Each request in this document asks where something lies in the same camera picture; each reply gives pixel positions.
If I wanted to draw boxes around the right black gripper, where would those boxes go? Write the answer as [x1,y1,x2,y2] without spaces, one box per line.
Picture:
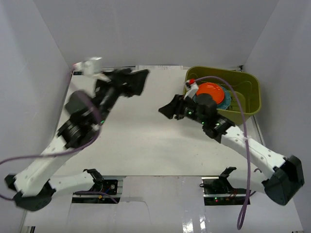
[158,94,206,125]

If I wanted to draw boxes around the orange plate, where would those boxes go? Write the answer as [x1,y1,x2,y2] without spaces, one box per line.
[196,82,225,104]

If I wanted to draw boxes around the teal scalloped plate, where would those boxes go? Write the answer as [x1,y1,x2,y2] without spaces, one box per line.
[193,86,231,110]

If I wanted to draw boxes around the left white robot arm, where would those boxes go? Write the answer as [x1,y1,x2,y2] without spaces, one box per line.
[4,68,149,212]

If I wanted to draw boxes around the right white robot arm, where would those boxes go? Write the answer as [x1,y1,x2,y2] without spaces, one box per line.
[158,94,305,206]

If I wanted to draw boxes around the olive green plastic bin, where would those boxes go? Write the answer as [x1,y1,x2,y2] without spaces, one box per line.
[185,66,261,125]

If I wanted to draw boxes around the white papers at back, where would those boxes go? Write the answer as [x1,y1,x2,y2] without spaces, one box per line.
[135,65,184,70]

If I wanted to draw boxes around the black label sticker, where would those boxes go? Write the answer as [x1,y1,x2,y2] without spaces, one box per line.
[73,71,83,76]

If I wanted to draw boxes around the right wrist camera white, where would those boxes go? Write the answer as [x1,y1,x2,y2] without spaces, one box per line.
[184,79,199,99]

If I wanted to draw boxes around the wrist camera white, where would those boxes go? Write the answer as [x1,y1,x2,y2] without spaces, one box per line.
[184,79,199,99]
[73,57,110,82]

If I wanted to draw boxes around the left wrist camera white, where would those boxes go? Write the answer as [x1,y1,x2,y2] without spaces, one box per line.
[73,57,110,82]

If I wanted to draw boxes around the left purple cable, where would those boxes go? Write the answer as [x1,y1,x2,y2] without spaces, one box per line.
[0,69,119,204]

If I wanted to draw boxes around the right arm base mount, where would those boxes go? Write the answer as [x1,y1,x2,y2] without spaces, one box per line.
[200,167,246,206]

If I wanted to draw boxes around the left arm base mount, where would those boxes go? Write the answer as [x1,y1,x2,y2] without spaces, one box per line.
[71,180,120,204]

